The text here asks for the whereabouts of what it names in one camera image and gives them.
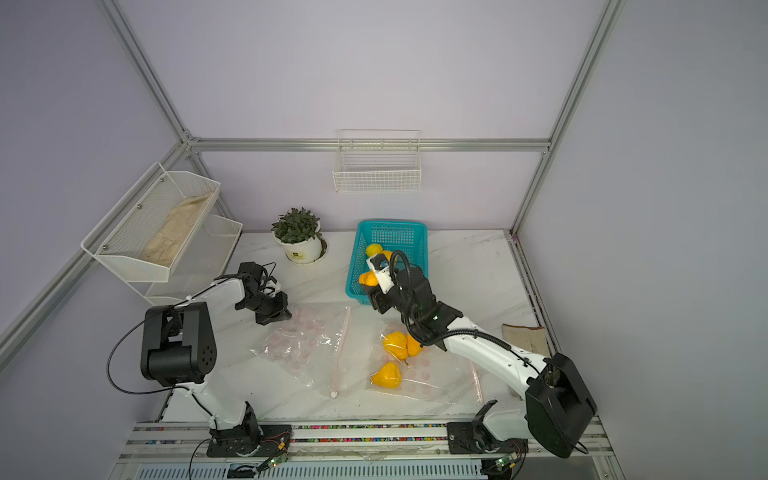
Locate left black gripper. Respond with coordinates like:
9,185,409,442
239,291,292,326

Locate orange yellow pear bag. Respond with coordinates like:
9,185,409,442
358,271,379,287

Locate yellow pear bag top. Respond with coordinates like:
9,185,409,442
406,334,423,357

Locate clear zip-top bag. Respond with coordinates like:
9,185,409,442
362,320,484,406
251,302,353,399

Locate bright yellow pear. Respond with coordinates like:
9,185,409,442
365,243,384,258

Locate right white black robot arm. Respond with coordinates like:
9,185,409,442
363,250,597,459

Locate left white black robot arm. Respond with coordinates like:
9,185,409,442
140,262,292,436

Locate yellow pear right bag bottom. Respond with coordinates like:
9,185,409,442
371,362,402,390

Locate teal plastic basket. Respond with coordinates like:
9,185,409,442
345,219,429,305

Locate potted green plant white pot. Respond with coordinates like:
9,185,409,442
271,207,324,265

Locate white mesh lower shelf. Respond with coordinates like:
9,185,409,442
144,214,242,306

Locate white mesh shelf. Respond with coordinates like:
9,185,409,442
81,163,220,283
144,214,242,306

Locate beige cloth in shelf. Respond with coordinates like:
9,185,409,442
141,193,212,267

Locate beige work glove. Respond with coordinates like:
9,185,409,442
502,324,552,357

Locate white mesh upper shelf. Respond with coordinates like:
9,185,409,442
81,163,220,283

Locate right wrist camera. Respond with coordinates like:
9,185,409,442
366,253,394,294

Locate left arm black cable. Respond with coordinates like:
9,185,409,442
106,319,181,397

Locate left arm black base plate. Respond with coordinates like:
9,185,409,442
206,424,293,458

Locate white wire wall basket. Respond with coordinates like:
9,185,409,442
332,129,422,194

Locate aluminium rail with coloured beads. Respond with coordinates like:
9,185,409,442
116,416,616,464

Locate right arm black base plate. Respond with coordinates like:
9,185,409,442
446,400,529,455

